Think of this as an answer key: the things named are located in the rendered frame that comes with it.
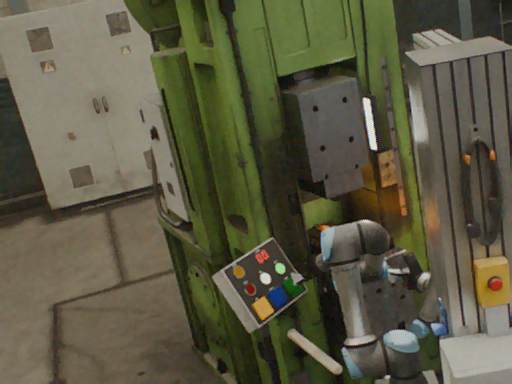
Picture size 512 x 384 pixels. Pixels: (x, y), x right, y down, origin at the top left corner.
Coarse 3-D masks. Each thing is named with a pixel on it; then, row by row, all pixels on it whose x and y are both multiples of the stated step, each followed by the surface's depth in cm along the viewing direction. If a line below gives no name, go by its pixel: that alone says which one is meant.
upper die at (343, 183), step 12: (360, 168) 349; (300, 180) 363; (324, 180) 341; (336, 180) 344; (348, 180) 347; (360, 180) 351; (312, 192) 356; (324, 192) 344; (336, 192) 346; (348, 192) 349
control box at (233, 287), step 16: (272, 240) 332; (272, 256) 328; (224, 272) 309; (256, 272) 320; (272, 272) 325; (288, 272) 331; (224, 288) 312; (240, 288) 311; (256, 288) 316; (272, 288) 322; (304, 288) 333; (240, 304) 311; (272, 304) 318; (288, 304) 324; (256, 320) 310
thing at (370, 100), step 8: (368, 80) 354; (368, 88) 355; (368, 96) 354; (368, 104) 355; (376, 104) 357; (368, 112) 357; (376, 112) 358; (368, 120) 360; (376, 120) 359; (376, 128) 360; (376, 136) 361; (376, 144) 362
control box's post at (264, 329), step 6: (264, 330) 334; (264, 336) 335; (270, 336) 337; (264, 342) 337; (270, 342) 338; (270, 348) 339; (270, 354) 339; (270, 360) 340; (270, 366) 341; (276, 366) 342; (270, 372) 344; (276, 372) 343; (276, 378) 344
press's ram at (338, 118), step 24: (288, 96) 332; (312, 96) 328; (336, 96) 333; (288, 120) 340; (312, 120) 331; (336, 120) 336; (360, 120) 342; (312, 144) 334; (336, 144) 340; (360, 144) 346; (312, 168) 337; (336, 168) 343
